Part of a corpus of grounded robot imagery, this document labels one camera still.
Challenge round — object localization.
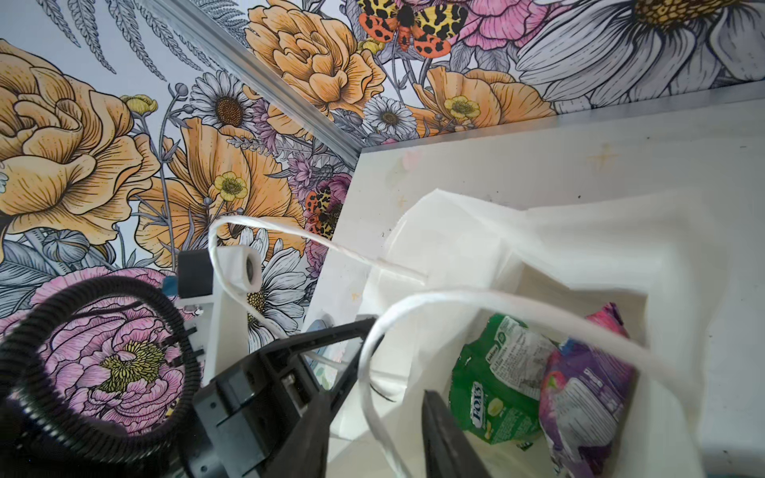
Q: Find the green Fox's Spring Tea bag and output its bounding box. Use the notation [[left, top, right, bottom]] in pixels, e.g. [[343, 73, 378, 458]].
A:
[[448, 314, 557, 449]]

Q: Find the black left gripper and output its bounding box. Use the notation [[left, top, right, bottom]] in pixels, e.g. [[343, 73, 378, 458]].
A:
[[178, 316, 377, 477]]

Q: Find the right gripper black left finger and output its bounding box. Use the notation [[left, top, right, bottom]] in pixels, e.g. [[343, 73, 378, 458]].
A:
[[265, 392, 332, 478]]

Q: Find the left aluminium corner post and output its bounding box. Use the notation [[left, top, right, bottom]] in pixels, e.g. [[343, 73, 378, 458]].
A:
[[141, 0, 362, 168]]

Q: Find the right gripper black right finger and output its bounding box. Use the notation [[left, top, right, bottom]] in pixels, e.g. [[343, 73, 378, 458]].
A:
[[422, 390, 490, 478]]

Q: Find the purple Fox's candy bag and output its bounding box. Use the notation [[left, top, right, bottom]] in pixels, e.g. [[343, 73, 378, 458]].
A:
[[539, 339, 636, 477]]

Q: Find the white printed paper bag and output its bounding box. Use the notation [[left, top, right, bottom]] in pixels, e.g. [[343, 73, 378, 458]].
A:
[[207, 188, 765, 478]]

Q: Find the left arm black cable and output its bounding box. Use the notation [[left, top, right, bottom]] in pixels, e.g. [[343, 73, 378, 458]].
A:
[[0, 276, 203, 464]]

